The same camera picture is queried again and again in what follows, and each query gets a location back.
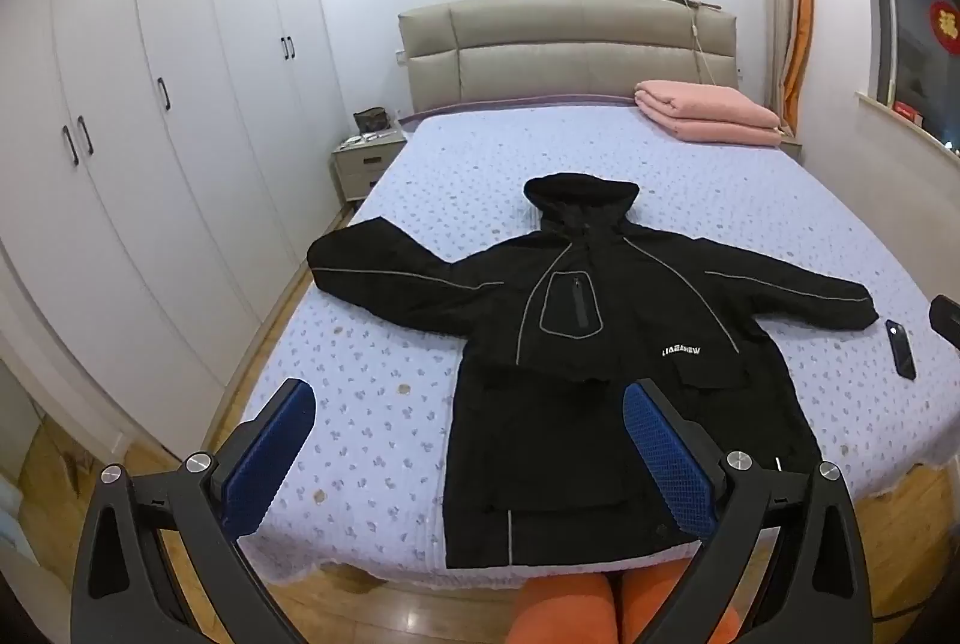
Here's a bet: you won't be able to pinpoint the beige nightstand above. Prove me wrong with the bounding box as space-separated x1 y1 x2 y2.
332 127 410 206

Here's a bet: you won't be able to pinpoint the bed with floral quilt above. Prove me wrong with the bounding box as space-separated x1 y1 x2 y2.
238 93 960 589

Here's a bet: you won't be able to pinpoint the beige padded headboard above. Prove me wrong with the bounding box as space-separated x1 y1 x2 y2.
397 0 740 116

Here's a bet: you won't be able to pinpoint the folded pink blanket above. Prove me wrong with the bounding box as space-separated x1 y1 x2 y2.
634 79 785 148

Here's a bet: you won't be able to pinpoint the white hanging cable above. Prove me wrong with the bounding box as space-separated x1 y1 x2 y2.
694 7 740 91

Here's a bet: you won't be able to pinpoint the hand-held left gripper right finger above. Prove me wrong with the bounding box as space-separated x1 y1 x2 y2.
622 378 875 644

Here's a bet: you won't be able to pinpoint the black hooded jacket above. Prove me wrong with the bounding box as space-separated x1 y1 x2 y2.
307 171 880 571

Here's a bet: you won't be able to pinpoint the window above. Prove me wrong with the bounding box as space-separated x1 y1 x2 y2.
851 0 960 165

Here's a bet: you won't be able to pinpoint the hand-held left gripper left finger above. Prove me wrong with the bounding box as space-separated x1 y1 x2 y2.
69 378 320 644

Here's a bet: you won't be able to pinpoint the person's orange pants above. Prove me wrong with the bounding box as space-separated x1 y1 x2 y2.
506 569 743 644

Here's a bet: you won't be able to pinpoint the white wardrobe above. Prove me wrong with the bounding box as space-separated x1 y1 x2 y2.
0 0 353 450

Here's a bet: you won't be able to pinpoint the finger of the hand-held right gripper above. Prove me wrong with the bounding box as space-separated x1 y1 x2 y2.
928 294 960 342

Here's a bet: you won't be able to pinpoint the red round window decoration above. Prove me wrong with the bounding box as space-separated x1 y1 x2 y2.
928 0 960 55

